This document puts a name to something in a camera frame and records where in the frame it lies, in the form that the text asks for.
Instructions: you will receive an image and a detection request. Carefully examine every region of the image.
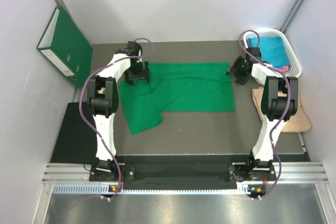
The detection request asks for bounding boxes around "white plastic basket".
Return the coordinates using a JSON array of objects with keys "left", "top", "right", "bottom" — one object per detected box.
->
[{"left": 239, "top": 28, "right": 302, "bottom": 78}]

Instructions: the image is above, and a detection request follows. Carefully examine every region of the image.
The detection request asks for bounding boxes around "green ring binder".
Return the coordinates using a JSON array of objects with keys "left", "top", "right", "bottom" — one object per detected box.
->
[{"left": 36, "top": 7, "right": 93, "bottom": 88}]

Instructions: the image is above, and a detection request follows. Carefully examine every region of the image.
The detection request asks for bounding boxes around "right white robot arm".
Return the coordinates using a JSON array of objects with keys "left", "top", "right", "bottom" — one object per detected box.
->
[{"left": 227, "top": 46, "right": 299, "bottom": 183}]

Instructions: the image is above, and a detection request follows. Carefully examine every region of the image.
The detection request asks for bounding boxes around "blue folded t shirt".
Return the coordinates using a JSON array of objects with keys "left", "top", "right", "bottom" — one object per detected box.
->
[{"left": 259, "top": 36, "right": 290, "bottom": 68}]

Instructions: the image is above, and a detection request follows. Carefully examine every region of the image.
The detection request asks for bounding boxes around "aluminium frame rail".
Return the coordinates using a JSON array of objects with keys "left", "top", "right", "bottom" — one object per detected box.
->
[{"left": 42, "top": 162, "right": 328, "bottom": 184}]

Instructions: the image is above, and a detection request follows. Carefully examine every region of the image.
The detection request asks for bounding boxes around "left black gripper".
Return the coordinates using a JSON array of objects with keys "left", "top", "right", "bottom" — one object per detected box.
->
[{"left": 124, "top": 60, "right": 149, "bottom": 86}]

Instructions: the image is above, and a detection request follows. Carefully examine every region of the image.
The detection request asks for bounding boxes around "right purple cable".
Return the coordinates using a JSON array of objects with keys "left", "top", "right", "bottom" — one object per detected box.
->
[{"left": 238, "top": 29, "right": 292, "bottom": 200}]

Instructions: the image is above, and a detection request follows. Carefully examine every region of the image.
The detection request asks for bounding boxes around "green t shirt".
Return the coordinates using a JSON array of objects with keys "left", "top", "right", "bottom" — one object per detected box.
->
[{"left": 119, "top": 62, "right": 236, "bottom": 135}]

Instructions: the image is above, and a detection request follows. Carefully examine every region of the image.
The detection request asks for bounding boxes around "pink folded t shirt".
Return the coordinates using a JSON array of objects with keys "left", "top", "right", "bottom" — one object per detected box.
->
[{"left": 275, "top": 66, "right": 290, "bottom": 72}]

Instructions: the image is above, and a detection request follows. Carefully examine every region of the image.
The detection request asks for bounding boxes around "beige folded t shirt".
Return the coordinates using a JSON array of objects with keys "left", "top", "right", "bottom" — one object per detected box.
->
[{"left": 251, "top": 87, "right": 311, "bottom": 133}]

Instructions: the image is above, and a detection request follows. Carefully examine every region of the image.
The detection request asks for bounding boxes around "white slotted cable duct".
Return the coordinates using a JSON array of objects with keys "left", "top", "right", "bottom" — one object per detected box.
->
[{"left": 52, "top": 183, "right": 267, "bottom": 195}]

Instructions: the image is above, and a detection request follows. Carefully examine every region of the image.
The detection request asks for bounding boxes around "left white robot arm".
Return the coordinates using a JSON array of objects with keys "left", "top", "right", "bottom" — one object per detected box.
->
[{"left": 87, "top": 39, "right": 150, "bottom": 182}]

